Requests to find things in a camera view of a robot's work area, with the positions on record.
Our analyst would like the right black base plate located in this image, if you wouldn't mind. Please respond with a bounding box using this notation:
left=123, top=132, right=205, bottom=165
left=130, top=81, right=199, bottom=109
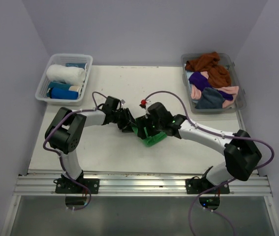
left=185, top=177, right=230, bottom=194

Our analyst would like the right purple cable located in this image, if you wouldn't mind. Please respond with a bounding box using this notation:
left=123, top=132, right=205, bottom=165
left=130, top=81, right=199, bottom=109
left=145, top=90, right=275, bottom=236

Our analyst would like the aluminium mounting rail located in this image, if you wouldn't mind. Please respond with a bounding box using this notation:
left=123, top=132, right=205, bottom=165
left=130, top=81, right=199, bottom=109
left=13, top=171, right=272, bottom=197

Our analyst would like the white towel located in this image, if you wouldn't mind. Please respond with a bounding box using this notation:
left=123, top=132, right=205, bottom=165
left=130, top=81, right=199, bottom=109
left=46, top=64, right=87, bottom=86

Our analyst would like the green towel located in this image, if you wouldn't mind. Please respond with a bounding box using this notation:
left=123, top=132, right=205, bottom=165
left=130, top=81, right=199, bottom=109
left=133, top=116, right=167, bottom=147

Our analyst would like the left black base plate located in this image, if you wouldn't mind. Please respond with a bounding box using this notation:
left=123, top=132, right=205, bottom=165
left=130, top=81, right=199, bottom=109
left=53, top=178, right=100, bottom=194

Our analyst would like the light blue towel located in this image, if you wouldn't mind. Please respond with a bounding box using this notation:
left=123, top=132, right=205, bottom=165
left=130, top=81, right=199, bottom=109
left=186, top=71, right=194, bottom=80

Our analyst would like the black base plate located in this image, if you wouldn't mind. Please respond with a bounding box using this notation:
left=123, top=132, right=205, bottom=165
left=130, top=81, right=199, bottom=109
left=53, top=178, right=100, bottom=194
left=185, top=177, right=230, bottom=194

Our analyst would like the teal rolled towel with swirl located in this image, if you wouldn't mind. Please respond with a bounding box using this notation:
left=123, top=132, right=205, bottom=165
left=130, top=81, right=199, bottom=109
left=65, top=62, right=88, bottom=71

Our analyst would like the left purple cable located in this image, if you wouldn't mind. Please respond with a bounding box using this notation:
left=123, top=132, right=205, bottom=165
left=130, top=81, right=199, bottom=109
left=42, top=91, right=110, bottom=212

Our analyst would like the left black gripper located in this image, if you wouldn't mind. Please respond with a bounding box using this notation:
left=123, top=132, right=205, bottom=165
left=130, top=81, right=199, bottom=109
left=111, top=108, right=138, bottom=132

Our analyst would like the brown towel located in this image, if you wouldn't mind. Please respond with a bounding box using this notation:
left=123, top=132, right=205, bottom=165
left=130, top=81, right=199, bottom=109
left=185, top=52, right=232, bottom=88

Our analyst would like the teal and cream rolled towel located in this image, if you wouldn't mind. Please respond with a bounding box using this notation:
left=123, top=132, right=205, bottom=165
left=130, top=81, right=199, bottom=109
left=47, top=82, right=82, bottom=93

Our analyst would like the blue rolled towel front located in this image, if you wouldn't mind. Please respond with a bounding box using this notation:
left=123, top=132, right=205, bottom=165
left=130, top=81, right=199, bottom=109
left=47, top=88, right=79, bottom=100

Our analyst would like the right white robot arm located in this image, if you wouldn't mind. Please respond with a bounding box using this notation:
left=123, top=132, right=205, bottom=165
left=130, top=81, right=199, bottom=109
left=138, top=100, right=261, bottom=193

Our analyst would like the dark grey-blue towel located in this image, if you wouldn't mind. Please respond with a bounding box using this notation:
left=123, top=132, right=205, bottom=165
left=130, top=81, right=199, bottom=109
left=195, top=88, right=225, bottom=110

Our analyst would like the pink towel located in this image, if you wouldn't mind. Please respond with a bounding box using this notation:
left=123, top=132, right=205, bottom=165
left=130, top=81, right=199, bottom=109
left=202, top=72, right=239, bottom=108

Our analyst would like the white plastic basket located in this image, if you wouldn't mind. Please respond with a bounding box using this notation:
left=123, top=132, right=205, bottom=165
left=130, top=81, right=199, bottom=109
left=35, top=54, right=93, bottom=106

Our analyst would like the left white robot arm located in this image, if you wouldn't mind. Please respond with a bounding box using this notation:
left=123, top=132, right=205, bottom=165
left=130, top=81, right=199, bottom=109
left=43, top=96, right=135, bottom=193

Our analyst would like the purple cable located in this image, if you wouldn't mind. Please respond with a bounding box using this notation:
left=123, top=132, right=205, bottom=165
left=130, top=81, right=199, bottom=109
left=42, top=91, right=110, bottom=212
left=145, top=90, right=275, bottom=236

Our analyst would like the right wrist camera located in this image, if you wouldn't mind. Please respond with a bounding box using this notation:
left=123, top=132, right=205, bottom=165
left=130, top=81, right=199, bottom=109
left=139, top=99, right=152, bottom=115

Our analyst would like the purple towel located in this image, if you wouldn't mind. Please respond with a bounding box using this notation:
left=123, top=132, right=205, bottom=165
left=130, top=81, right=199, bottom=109
left=188, top=72, right=233, bottom=101

